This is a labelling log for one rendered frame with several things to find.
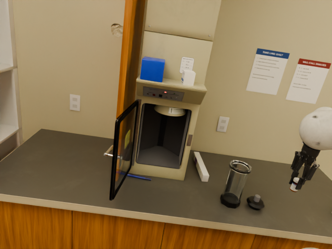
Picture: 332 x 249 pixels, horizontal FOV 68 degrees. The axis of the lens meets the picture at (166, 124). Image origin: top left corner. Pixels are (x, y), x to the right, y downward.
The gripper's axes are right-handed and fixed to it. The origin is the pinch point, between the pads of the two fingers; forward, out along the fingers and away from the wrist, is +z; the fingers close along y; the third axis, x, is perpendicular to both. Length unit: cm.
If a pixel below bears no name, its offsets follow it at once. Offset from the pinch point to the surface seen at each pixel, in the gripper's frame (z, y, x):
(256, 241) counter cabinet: 29.3, 8.8, -20.4
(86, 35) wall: -47, -92, -104
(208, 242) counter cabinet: 34, 2, -43
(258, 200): 13.4, -2.5, -17.1
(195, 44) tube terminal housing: -56, -32, -56
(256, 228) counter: 18.3, 10.2, -25.3
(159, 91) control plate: -33, -28, -71
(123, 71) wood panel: -40, -32, -88
